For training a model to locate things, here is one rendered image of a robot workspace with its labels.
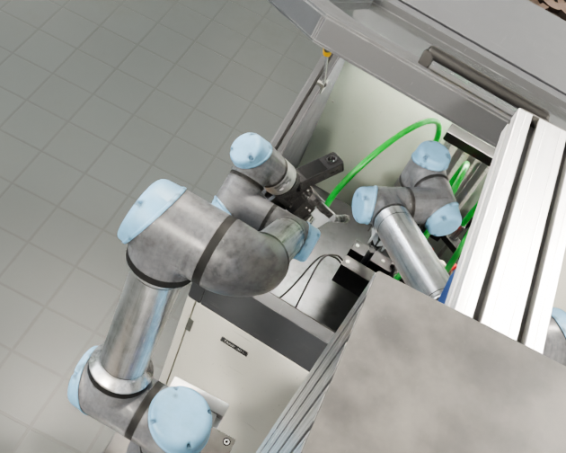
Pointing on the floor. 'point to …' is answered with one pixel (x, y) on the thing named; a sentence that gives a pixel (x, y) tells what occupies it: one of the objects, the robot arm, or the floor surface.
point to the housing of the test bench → (517, 38)
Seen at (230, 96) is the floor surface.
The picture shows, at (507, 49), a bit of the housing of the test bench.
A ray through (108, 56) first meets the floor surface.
